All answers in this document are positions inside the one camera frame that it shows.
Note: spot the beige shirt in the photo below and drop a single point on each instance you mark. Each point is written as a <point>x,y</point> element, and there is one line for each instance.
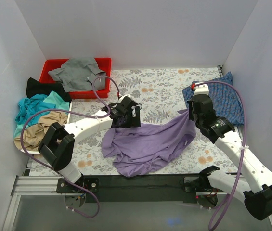
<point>34,134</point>

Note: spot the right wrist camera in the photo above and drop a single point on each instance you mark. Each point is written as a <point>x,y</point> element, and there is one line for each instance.
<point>200,88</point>

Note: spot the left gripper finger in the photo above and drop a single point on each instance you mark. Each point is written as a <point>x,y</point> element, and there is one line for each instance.
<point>132,118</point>
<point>119,122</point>

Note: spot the blue checkered folded shirt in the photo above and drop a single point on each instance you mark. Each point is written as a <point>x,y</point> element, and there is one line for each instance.
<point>225,100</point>

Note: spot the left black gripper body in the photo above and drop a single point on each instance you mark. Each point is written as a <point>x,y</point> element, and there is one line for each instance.
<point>131,119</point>

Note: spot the red plastic bin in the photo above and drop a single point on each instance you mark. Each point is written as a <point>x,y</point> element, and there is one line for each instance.
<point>104,63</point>

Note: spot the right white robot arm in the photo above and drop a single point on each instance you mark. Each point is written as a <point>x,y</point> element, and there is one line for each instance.
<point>255,190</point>

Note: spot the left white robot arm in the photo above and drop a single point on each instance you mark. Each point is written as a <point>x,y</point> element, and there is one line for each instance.
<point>58,143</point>

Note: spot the purple t shirt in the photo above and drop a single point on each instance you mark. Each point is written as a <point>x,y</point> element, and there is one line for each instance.
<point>148,148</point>

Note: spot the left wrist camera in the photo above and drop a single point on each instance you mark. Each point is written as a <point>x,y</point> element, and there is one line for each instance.
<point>121,96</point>

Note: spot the teal shirt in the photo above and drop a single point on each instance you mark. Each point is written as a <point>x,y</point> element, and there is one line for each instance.
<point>38,102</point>

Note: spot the aluminium frame rail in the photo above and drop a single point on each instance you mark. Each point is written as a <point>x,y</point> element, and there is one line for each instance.
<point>49,204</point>

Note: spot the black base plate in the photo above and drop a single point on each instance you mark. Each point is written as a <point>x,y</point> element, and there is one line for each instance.
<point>186,188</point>

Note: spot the grey collared shirt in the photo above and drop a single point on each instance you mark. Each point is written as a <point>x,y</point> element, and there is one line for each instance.
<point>79,74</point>

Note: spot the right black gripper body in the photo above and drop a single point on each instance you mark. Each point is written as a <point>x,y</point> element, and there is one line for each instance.
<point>193,112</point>

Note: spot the floral table mat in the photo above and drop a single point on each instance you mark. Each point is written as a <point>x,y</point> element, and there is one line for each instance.
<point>159,91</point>

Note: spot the black shirt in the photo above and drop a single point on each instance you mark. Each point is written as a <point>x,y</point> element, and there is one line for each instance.
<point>35,87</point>

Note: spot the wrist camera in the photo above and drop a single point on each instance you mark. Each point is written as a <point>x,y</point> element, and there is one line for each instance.
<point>121,96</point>
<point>200,88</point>

